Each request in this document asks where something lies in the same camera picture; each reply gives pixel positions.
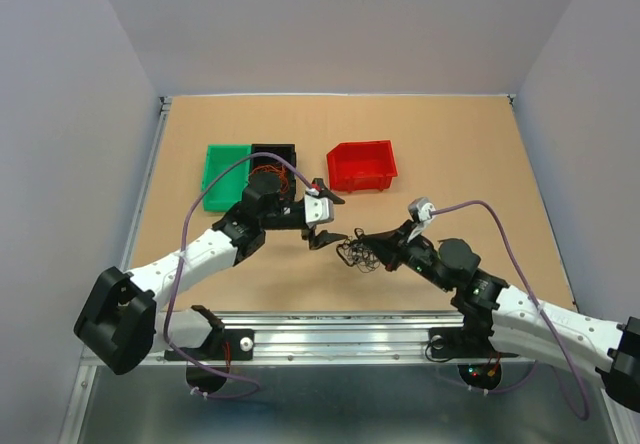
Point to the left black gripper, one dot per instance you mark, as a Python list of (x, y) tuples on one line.
[(321, 239)]

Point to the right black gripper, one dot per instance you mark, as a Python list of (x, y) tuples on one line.
[(390, 254)]

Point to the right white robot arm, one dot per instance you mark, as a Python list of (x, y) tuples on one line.
[(510, 321)]

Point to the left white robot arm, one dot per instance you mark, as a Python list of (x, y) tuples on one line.
[(131, 314)]

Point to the red plastic bin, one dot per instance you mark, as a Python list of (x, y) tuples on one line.
[(361, 165)]

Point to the black plastic bin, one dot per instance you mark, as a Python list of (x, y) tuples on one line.
[(265, 164)]

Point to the green plastic bin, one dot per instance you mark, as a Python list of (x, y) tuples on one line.
[(228, 190)]

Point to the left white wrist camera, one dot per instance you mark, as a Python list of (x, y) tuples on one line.
[(317, 210)]

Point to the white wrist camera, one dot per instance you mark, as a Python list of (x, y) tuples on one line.
[(422, 213), (317, 210)]

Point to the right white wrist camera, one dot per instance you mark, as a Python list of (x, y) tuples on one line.
[(422, 213)]

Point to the aluminium mounting rail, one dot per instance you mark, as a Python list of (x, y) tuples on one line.
[(336, 338)]

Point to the aluminium table side frame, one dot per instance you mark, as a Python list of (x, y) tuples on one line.
[(165, 104)]

